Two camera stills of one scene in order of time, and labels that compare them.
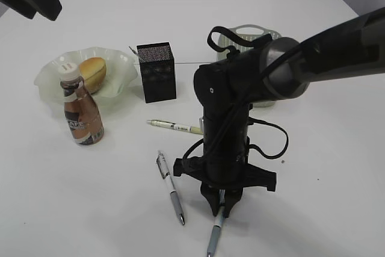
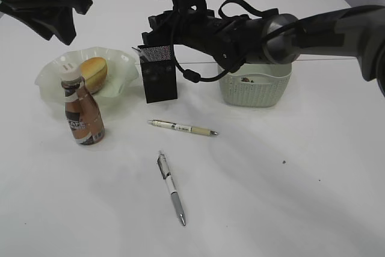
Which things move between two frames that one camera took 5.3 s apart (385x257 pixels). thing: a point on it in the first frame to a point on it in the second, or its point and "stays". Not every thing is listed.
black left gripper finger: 17,1 to 35,20
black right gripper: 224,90 to 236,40
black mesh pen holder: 158,70 stays
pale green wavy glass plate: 121,71 stays
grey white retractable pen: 162,163 stays
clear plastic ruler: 133,50 to 142,53
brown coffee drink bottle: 82,112 stays
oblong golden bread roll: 92,70 stays
